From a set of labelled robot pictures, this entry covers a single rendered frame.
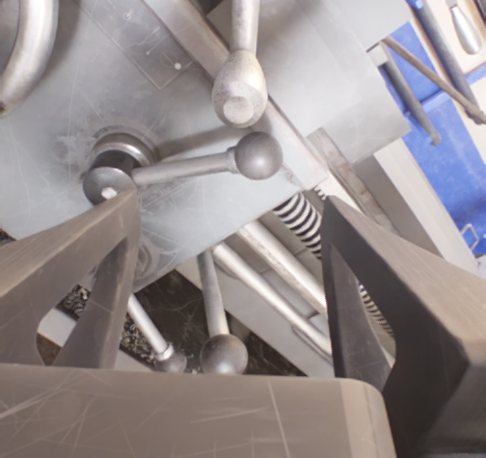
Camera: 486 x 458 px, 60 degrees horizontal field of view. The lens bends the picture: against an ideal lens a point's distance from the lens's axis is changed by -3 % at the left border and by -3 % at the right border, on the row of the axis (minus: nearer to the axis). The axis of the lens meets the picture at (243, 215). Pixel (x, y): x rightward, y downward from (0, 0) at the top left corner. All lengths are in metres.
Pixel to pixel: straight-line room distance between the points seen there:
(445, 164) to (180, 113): 4.43
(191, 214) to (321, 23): 0.20
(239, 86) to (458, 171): 4.66
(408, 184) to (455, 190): 4.34
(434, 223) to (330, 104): 0.37
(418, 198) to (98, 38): 0.46
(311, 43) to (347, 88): 0.04
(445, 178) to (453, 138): 0.46
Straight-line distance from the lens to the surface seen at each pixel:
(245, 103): 0.19
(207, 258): 0.48
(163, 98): 0.35
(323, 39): 0.33
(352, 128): 0.52
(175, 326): 0.76
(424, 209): 0.66
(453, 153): 4.69
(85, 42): 0.36
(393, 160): 0.60
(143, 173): 0.34
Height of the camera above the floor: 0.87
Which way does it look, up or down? 23 degrees down
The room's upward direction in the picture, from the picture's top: 58 degrees clockwise
